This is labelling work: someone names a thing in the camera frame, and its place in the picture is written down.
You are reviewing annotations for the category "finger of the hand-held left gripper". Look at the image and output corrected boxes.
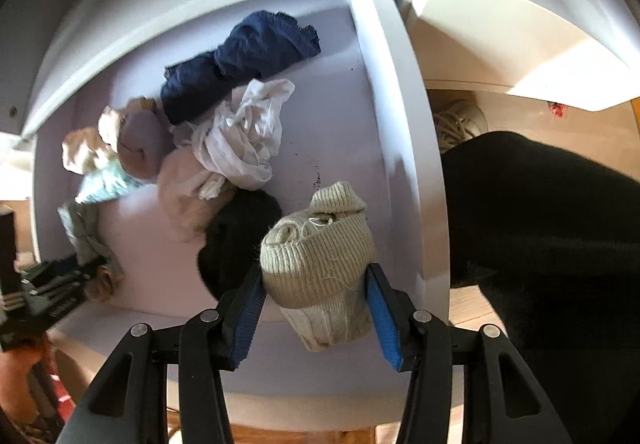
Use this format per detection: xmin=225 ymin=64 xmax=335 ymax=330
xmin=20 ymin=256 xmax=111 ymax=292
xmin=27 ymin=284 xmax=88 ymax=325

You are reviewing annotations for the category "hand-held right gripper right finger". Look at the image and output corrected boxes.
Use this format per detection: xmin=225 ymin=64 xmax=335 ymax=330
xmin=365 ymin=263 xmax=571 ymax=444

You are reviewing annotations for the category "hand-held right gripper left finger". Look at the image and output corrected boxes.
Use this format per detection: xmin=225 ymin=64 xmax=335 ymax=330
xmin=60 ymin=266 xmax=267 ymax=444

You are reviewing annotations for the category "grey green sock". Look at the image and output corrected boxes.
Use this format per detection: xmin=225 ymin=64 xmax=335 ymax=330
xmin=57 ymin=201 xmax=126 ymax=301

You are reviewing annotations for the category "black sock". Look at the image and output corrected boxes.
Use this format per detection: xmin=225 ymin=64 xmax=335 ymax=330
xmin=197 ymin=189 xmax=284 ymax=303

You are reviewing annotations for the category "beige knit sock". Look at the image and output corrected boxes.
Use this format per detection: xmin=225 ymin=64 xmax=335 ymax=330
xmin=260 ymin=181 xmax=379 ymax=353

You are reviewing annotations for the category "light teal sock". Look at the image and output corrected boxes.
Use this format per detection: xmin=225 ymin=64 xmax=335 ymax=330
xmin=75 ymin=159 xmax=147 ymax=205

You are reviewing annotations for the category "cream sock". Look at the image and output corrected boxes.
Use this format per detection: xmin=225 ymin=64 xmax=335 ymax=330
xmin=61 ymin=126 xmax=110 ymax=175

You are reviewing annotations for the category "peach pink sock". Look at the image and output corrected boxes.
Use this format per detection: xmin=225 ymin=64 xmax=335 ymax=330
xmin=157 ymin=149 xmax=237 ymax=245

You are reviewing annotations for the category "white sock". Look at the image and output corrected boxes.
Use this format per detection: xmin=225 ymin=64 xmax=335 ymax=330
xmin=191 ymin=78 xmax=297 ymax=191

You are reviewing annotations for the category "white drawer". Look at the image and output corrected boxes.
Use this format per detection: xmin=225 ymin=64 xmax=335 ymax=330
xmin=25 ymin=0 xmax=453 ymax=425

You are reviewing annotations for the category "person's left forearm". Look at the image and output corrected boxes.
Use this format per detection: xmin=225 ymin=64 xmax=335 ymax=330
xmin=0 ymin=336 xmax=56 ymax=430

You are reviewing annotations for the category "white sneaker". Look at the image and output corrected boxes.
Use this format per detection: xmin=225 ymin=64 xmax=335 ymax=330
xmin=431 ymin=98 xmax=489 ymax=155

